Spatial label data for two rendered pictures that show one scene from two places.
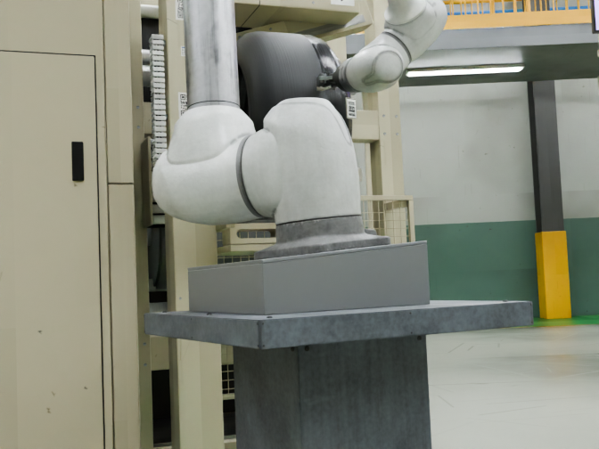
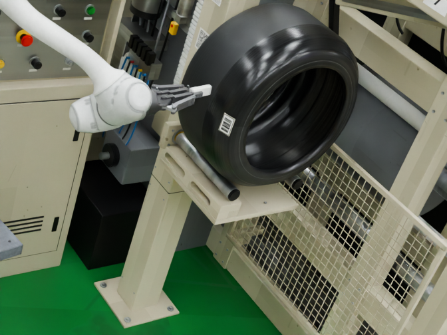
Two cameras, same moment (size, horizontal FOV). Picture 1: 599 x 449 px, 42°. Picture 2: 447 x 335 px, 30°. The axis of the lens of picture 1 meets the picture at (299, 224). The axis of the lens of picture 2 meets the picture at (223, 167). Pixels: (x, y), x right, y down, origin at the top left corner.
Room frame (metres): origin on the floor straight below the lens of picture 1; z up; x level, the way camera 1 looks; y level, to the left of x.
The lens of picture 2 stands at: (1.35, -2.15, 2.36)
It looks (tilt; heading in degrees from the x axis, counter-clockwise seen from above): 31 degrees down; 65
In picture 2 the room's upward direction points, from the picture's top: 20 degrees clockwise
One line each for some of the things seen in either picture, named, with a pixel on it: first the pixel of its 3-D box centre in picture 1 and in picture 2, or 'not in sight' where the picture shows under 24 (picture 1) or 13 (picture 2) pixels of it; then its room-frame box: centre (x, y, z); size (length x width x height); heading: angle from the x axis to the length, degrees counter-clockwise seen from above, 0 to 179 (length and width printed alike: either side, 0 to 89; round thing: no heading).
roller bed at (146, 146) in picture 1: (174, 183); not in sight; (2.72, 0.43, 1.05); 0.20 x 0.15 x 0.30; 110
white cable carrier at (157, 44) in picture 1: (160, 117); (196, 37); (2.28, 0.39, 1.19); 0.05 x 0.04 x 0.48; 20
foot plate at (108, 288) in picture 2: not in sight; (136, 297); (2.33, 0.32, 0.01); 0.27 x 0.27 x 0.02; 20
